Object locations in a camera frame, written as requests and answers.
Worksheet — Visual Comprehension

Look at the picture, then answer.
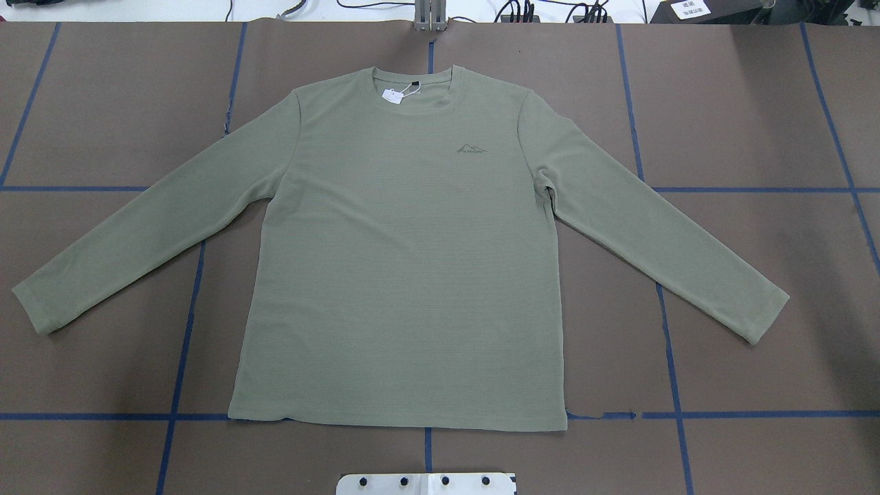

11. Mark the olive green long-sleeve shirt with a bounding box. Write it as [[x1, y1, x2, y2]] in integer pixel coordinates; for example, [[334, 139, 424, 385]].
[[12, 66, 789, 432]]

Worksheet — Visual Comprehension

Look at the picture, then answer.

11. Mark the white paper price tag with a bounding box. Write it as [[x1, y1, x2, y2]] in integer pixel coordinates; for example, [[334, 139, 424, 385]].
[[382, 88, 406, 105]]

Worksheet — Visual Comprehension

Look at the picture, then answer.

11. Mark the black box with label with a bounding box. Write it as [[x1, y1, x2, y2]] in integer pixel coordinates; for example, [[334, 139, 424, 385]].
[[648, 1, 766, 25]]

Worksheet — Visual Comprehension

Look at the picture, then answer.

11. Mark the grey aluminium frame post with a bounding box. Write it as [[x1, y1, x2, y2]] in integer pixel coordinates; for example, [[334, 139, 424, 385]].
[[412, 0, 448, 32]]

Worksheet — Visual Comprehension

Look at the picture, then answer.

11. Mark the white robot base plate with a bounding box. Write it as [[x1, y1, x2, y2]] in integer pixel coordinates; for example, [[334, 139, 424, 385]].
[[335, 471, 518, 494]]

